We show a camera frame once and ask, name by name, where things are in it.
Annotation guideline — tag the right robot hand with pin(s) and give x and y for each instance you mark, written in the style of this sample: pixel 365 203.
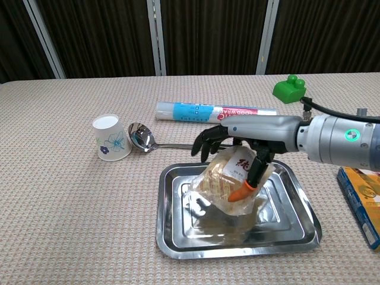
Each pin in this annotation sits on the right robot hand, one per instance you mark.
pixel 258 132

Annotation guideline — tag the clear bag of snacks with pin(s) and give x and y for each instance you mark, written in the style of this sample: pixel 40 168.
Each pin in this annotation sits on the clear bag of snacks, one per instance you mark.
pixel 228 185

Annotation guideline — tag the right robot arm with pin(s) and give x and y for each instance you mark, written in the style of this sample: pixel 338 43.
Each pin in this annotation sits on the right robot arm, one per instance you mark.
pixel 341 142

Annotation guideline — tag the stainless steel tray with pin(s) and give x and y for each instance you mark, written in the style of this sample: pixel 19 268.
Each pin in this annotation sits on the stainless steel tray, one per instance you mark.
pixel 237 234

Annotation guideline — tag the green toy block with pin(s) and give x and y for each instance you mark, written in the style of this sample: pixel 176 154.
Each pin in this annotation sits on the green toy block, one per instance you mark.
pixel 289 90

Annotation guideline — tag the plastic food wrap roll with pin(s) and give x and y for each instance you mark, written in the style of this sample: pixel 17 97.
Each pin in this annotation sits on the plastic food wrap roll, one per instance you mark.
pixel 190 112

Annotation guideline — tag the stainless steel ladle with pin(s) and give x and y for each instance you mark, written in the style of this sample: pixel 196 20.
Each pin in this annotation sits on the stainless steel ladle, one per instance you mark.
pixel 142 141

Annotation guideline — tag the orange and blue carton box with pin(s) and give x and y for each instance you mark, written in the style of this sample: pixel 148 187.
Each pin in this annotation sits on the orange and blue carton box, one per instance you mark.
pixel 362 202

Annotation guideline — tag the white floral paper cup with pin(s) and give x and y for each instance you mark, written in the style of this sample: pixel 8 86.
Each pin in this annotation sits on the white floral paper cup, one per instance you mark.
pixel 110 139

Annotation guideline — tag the beige woven tablecloth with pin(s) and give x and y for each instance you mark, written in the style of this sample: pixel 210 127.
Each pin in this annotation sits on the beige woven tablecloth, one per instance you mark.
pixel 74 207

